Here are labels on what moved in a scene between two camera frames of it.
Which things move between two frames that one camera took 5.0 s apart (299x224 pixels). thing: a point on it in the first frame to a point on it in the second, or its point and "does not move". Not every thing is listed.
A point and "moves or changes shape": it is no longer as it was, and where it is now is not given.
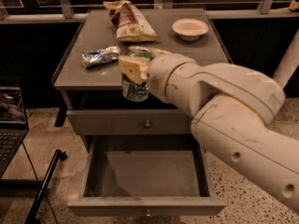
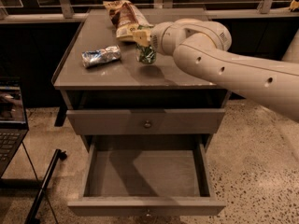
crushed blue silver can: [100, 56] does not move
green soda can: [133, 91] moves or changes shape
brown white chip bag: [131, 26] does not move
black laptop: [13, 121] does not move
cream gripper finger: [135, 68] to [141, 37]
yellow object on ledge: [294, 5] does not move
